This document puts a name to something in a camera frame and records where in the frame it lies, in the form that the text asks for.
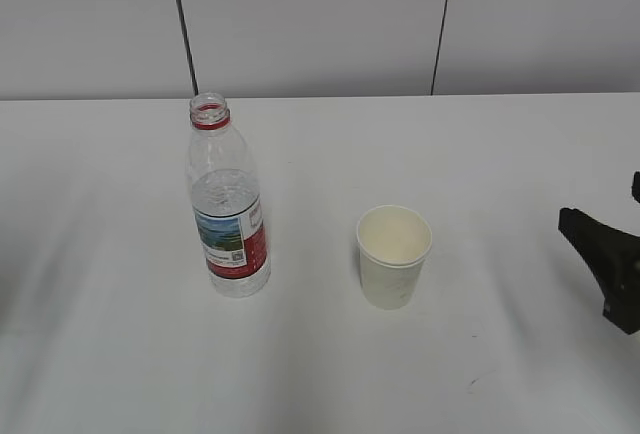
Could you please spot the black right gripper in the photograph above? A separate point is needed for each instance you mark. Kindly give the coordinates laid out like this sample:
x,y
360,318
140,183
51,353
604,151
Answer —
x,y
612,257

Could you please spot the white paper cup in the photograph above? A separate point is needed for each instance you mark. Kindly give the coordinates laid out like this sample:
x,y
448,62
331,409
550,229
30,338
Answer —
x,y
393,242

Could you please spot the clear plastic water bottle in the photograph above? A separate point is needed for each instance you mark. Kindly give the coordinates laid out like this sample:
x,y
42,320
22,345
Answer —
x,y
224,193

